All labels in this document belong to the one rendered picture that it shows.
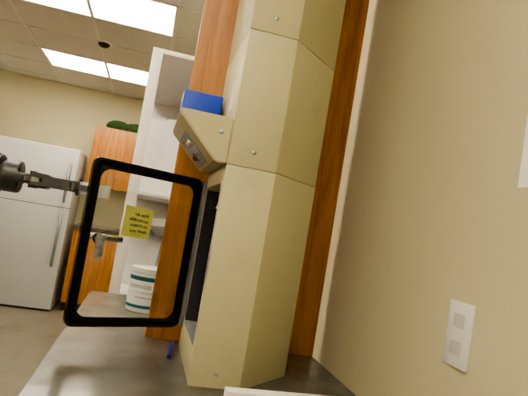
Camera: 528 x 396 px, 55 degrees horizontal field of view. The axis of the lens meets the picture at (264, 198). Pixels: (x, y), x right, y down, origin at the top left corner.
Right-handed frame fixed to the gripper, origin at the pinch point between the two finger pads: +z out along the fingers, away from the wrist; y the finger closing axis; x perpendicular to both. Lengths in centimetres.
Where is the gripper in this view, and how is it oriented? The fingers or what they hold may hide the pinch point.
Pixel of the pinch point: (94, 190)
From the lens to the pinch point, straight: 128.6
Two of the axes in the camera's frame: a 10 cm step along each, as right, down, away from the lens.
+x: -1.7, 9.8, -0.6
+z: 9.6, 1.8, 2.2
